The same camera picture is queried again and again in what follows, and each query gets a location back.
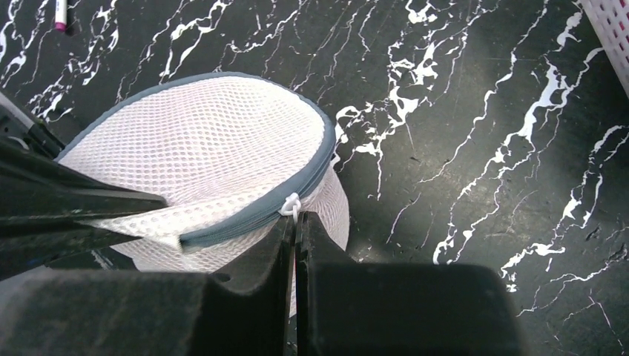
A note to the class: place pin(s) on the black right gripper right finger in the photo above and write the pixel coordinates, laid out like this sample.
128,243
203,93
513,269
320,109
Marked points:
350,308

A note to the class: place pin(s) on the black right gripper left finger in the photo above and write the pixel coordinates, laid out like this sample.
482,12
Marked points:
241,309

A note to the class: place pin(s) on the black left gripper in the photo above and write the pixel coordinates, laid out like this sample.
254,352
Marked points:
42,200

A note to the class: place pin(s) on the white mesh laundry bag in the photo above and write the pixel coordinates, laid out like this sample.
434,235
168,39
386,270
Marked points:
231,154

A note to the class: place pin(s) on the pink and white pen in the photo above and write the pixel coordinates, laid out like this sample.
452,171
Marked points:
60,20

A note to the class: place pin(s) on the white plastic basket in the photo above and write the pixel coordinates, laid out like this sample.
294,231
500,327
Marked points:
609,19

